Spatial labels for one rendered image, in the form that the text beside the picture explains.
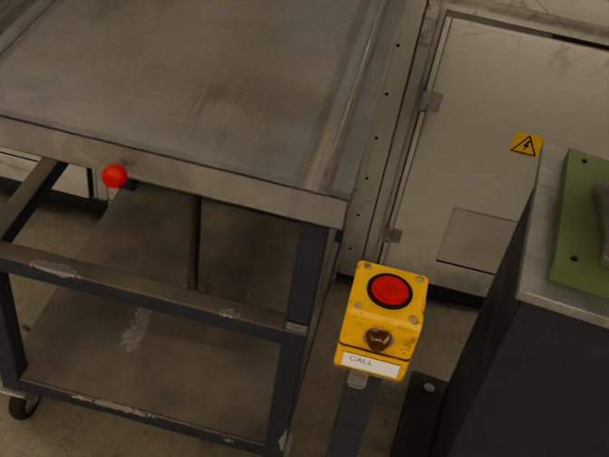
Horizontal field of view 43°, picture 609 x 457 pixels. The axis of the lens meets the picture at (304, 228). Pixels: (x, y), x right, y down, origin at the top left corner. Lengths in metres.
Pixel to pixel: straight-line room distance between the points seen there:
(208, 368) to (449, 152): 0.70
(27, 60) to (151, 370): 0.70
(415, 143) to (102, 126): 0.85
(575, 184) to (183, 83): 0.62
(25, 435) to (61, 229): 0.62
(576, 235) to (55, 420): 1.15
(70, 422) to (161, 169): 0.85
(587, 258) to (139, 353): 0.93
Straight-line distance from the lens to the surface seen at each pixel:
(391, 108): 1.73
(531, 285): 1.12
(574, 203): 1.24
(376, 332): 0.82
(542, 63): 1.64
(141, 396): 1.60
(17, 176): 2.22
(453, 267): 1.99
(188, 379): 1.62
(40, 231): 2.17
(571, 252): 1.15
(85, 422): 1.79
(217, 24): 1.33
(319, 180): 1.03
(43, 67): 1.22
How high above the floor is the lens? 1.51
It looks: 43 degrees down
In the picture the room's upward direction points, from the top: 10 degrees clockwise
